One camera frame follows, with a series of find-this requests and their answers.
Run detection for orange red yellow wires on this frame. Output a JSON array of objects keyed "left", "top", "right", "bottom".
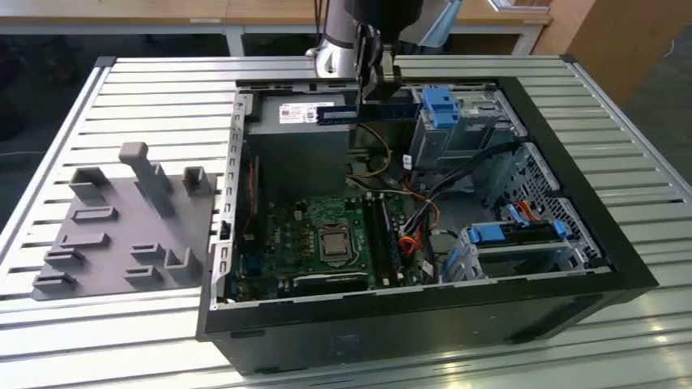
[{"left": 397, "top": 194, "right": 440, "bottom": 260}]

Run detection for black RAM slot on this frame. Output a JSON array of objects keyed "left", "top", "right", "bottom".
[
  {"left": 366, "top": 192, "right": 392, "bottom": 287},
  {"left": 360, "top": 192, "right": 386, "bottom": 288},
  {"left": 374, "top": 193, "right": 398, "bottom": 284}
]

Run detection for green motherboard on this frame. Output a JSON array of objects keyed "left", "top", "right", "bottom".
[{"left": 232, "top": 190, "right": 433, "bottom": 303}]

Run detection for black flat data cable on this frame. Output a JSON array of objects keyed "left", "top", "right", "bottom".
[{"left": 409, "top": 141, "right": 522, "bottom": 191}]

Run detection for metal disk bay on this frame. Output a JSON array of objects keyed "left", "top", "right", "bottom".
[{"left": 440, "top": 220, "right": 601, "bottom": 284}]

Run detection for blue disk carrier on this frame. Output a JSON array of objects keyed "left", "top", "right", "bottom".
[
  {"left": 464, "top": 220, "right": 568, "bottom": 247},
  {"left": 420, "top": 86, "right": 461, "bottom": 130}
]

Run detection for white grey black cable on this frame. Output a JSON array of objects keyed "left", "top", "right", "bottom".
[{"left": 345, "top": 177, "right": 429, "bottom": 202}]

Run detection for grey parts rack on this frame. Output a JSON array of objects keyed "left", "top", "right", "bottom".
[{"left": 30, "top": 141, "right": 225, "bottom": 301}]

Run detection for metal drive cage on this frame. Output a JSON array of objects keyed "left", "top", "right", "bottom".
[{"left": 408, "top": 84, "right": 529, "bottom": 171}]

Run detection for black grey wire bundle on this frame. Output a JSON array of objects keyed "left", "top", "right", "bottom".
[{"left": 402, "top": 196, "right": 442, "bottom": 244}]

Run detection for orange red disk wire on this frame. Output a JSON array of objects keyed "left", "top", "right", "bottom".
[{"left": 516, "top": 199, "right": 548, "bottom": 222}]

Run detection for wooden cabinet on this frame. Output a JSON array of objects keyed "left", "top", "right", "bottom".
[{"left": 532, "top": 0, "right": 692, "bottom": 105}]

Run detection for blue RAM stick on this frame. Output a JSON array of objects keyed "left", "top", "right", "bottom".
[{"left": 316, "top": 102, "right": 420, "bottom": 125}]

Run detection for yellow black power cable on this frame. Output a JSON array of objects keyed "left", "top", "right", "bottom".
[{"left": 346, "top": 123, "right": 393, "bottom": 180}]

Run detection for blue plastic latch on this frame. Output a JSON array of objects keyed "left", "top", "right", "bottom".
[{"left": 440, "top": 249, "right": 461, "bottom": 284}]

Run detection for silver blue wrist camera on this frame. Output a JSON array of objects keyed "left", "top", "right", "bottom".
[{"left": 414, "top": 0, "right": 464, "bottom": 46}]

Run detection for silver CPU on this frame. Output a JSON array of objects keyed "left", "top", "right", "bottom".
[{"left": 320, "top": 233, "right": 350, "bottom": 260}]

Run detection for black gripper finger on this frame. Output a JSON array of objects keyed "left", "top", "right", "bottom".
[
  {"left": 353, "top": 26, "right": 381, "bottom": 118},
  {"left": 380, "top": 43, "right": 404, "bottom": 102}
]

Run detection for black graphics card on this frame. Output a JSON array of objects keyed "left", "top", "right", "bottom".
[{"left": 290, "top": 270, "right": 372, "bottom": 297}]

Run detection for grey power supply unit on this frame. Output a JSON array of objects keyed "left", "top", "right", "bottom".
[{"left": 245, "top": 95, "right": 361, "bottom": 203}]

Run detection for blue data wire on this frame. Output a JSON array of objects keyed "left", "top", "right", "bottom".
[{"left": 506, "top": 203, "right": 529, "bottom": 227}]

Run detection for wooden desk white frame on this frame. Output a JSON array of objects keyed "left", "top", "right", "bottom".
[{"left": 0, "top": 0, "right": 552, "bottom": 56}]

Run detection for metal CPU socket cover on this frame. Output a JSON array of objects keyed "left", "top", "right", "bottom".
[{"left": 314, "top": 222, "right": 356, "bottom": 268}]

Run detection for black PC case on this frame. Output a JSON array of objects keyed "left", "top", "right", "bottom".
[{"left": 194, "top": 75, "right": 660, "bottom": 376}]

